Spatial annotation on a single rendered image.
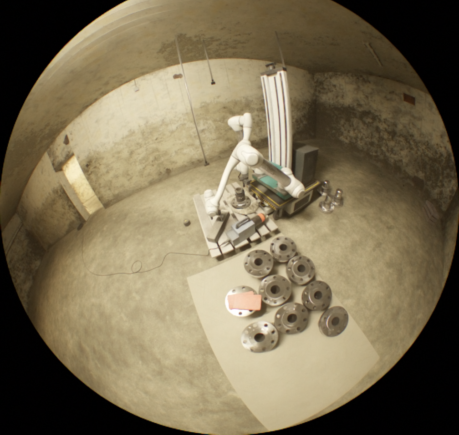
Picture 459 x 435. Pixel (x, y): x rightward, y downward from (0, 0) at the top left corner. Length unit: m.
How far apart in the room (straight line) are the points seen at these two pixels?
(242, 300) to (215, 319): 0.42
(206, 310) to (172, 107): 3.83
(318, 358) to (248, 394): 0.66
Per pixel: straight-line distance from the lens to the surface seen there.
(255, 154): 0.93
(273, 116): 1.69
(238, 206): 1.77
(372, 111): 5.43
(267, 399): 1.61
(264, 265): 1.19
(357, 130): 5.58
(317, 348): 1.49
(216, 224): 1.56
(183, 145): 3.71
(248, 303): 1.06
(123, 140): 3.93
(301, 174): 1.74
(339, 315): 1.28
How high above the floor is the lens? 1.35
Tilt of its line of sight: 40 degrees down
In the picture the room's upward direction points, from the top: 13 degrees counter-clockwise
